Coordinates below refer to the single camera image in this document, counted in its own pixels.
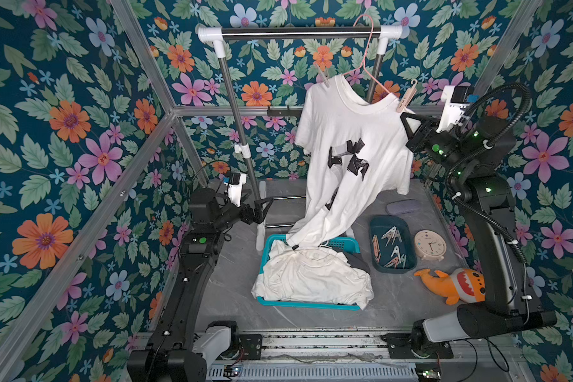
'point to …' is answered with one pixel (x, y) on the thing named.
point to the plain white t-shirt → (313, 273)
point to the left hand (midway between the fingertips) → (262, 195)
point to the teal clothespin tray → (392, 244)
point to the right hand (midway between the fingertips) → (415, 107)
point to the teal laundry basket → (344, 244)
